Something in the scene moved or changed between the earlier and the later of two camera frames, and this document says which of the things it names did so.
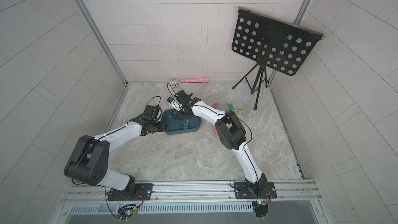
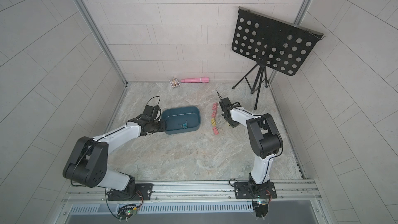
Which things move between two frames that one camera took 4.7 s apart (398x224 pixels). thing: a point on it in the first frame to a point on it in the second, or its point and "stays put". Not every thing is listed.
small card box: [174, 82] stays put
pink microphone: [204, 80] stays put
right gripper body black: [184, 111] to [232, 124]
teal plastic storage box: [176, 125] stays put
